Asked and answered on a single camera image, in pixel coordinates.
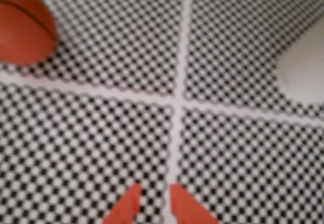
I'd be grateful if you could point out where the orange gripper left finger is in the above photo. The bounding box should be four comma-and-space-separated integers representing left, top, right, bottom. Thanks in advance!
102, 183, 142, 224

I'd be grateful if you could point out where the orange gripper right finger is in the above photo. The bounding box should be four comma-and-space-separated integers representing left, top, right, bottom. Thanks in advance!
170, 184, 219, 224

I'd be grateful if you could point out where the orange toy basketball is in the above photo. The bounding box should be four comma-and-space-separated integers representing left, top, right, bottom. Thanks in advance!
0, 0, 59, 65

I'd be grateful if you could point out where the white paper cup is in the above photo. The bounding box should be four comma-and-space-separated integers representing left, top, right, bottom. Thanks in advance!
275, 28, 324, 106

